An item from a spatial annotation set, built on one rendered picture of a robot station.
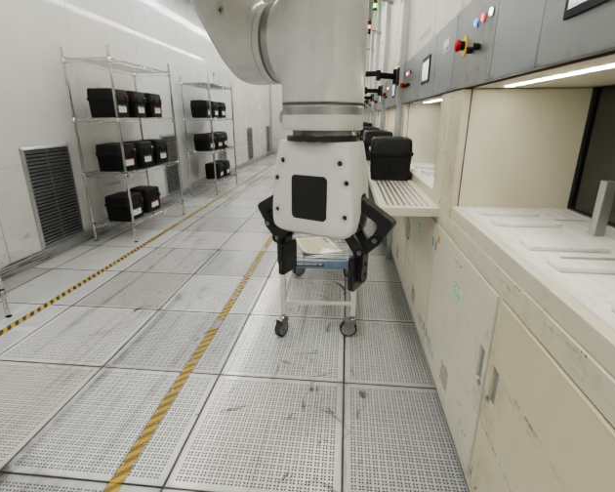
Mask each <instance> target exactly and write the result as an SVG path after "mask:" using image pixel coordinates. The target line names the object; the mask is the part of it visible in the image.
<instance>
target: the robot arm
mask: <svg viewBox="0 0 615 492"><path fill-rule="evenodd" d="M190 1H191V3H192V5H193V7H194V10H195V12H196V14H197V16H198V17H199V19H200V21H201V23H202V25H203V27H204V28H205V30H206V32H207V34H208V36H209V37H210V39H211V41H212V43H213V44H214V46H215V48H216V50H217V51H218V53H219V55H220V56H221V58H222V59H223V61H224V62H225V64H226V66H227V67H228V68H229V69H230V71H231V72H232V73H233V74H234V75H235V76H236V77H237V78H239V79H240V80H242V81H244V82H246V83H248V84H253V85H277V84H281V87H282V111H280V112H279V116H278V118H279V122H280V123H281V124H282V129H283V130H293V135H288V136H287V140H280V143H279V148H278V152H277V157H276V164H275V172H274V184H273V195H272V196H270V197H268V198H267V199H265V200H264V201H262V202H260V203H259V204H258V208H259V210H260V212H261V214H262V216H263V218H264V219H265V225H266V227H267V228H268V230H269V231H270V232H271V234H272V239H273V241H274V242H276V243H277V262H278V272H279V274H282V275H284V274H286V273H287V272H289V271H291V270H292V269H294V268H296V267H297V240H296V238H295V237H292V235H293V234H294V232H298V233H304V234H309V235H315V236H321V237H327V238H334V239H344V240H345V241H346V243H347V245H348V246H349V248H350V249H351V251H352V256H351V257H350V258H349V259H348V290H349V291H351V292H354V291H355V290H356V289H357V288H358V287H359V286H360V285H361V284H362V283H364V282H365V281H366V279H367V269H368V253H370V252H371V251H372V250H373V249H375V248H376V247H377V246H379V245H380V244H381V243H382V242H384V241H385V239H386V237H387V236H388V235H389V234H390V232H391V231H392V229H393V228H394V227H395V225H396V220H395V219H394V218H393V217H392V216H390V215H389V214H388V213H386V212H385V211H384V210H383V209H381V208H380V207H379V206H377V205H376V204H375V203H373V202H372V201H371V200H369V192H368V171H367V161H366V154H365V147H364V142H363V141H359V140H358V136H355V135H353V134H352V131H358V130H363V113H364V94H365V74H366V54H367V33H368V13H369V0H276V1H275V2H271V3H264V2H263V1H262V0H190ZM368 218H369V219H370V220H372V221H373V222H374V223H376V225H377V229H376V230H375V232H374V234H373V235H372V236H371V237H369V238H368V236H367V234H366V233H365V231H364V228H365V227H366V225H367V221H368Z"/></svg>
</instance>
